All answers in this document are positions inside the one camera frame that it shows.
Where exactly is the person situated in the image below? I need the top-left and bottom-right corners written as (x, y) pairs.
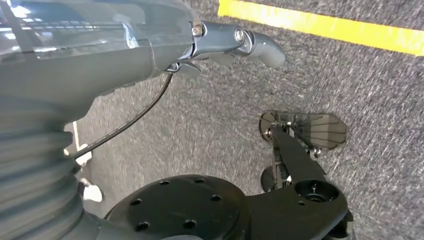
top-left (62, 142), bottom-right (104, 204)

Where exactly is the dark robot left foot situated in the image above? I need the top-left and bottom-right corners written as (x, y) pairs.
top-left (258, 110), bottom-right (349, 152)

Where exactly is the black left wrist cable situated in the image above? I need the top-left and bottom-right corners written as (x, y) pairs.
top-left (71, 72), bottom-right (175, 160)

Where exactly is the yellow floor tape frame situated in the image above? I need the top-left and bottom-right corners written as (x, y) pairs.
top-left (216, 0), bottom-right (424, 57)

